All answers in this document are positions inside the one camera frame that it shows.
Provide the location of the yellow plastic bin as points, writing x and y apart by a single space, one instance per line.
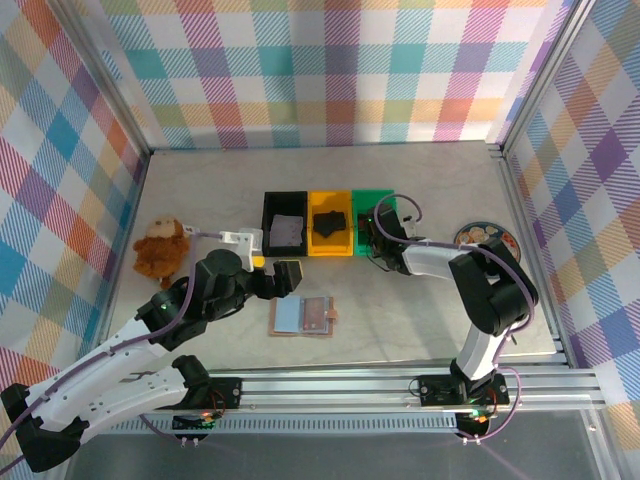
327 200

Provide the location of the red credit card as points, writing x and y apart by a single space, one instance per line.
315 315

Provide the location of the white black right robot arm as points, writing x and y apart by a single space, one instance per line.
475 355

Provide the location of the black card stack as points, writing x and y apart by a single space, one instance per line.
329 224

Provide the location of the green plastic bin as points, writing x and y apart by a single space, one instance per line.
362 197

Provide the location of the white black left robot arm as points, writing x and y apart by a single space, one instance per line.
125 400

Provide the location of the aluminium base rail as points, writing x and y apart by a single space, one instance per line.
325 392

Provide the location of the black plastic bin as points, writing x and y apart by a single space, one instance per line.
267 210

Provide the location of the pale purple card stack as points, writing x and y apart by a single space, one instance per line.
289 227

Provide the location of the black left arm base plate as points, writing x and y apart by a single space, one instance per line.
227 392

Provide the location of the tan leather card holder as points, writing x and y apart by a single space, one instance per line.
287 317

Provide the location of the small circuit board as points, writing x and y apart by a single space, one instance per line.
190 423
475 424

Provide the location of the aluminium frame post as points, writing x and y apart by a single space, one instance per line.
540 75
106 75

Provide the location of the round cartoon print plate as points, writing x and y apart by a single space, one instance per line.
480 232

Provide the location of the aluminium side rail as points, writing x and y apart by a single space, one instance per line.
520 210
134 190

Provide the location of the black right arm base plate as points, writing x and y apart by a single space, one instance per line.
435 390

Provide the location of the brown plush monkey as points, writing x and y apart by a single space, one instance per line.
160 247

